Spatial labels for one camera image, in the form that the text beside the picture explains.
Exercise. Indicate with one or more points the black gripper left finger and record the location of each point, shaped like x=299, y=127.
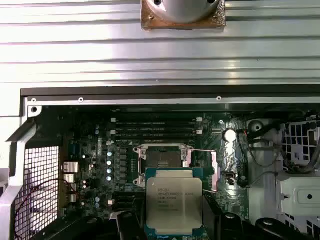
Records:
x=127, y=227

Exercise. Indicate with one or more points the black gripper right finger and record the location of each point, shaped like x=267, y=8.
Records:
x=215, y=225

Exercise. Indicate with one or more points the silver green CPU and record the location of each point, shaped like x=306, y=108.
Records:
x=172, y=200

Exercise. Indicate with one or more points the metal socket cover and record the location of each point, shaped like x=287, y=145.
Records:
x=215, y=172

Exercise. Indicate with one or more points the black RAM slot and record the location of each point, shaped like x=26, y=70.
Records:
x=126, y=205
x=125, y=194
x=155, y=119
x=155, y=138
x=125, y=199
x=155, y=131
x=155, y=125

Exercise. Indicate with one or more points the CPU socket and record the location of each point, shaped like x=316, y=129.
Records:
x=162, y=155

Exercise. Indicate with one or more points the silver metal disk bay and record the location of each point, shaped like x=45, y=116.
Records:
x=300, y=195

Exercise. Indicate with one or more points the green motherboard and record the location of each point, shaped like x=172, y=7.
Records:
x=85, y=135

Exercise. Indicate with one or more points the black open PC case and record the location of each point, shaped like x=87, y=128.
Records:
x=150, y=101

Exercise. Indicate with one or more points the square brown base plate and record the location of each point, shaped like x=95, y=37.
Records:
x=146, y=23

